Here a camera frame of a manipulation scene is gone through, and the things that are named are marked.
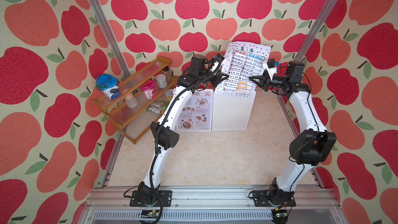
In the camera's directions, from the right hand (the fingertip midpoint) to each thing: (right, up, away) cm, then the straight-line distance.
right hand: (252, 79), depth 78 cm
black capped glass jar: (-48, +9, +24) cm, 54 cm away
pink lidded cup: (-57, -3, +12) cm, 58 cm away
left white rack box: (-28, -19, +13) cm, 36 cm away
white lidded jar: (-51, +3, +21) cm, 56 cm away
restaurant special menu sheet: (-28, -20, +15) cm, 37 cm away
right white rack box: (-8, -16, +10) cm, 21 cm away
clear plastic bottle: (-68, -11, +14) cm, 71 cm away
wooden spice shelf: (-65, -14, +18) cm, 69 cm away
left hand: (-12, 0, -2) cm, 12 cm away
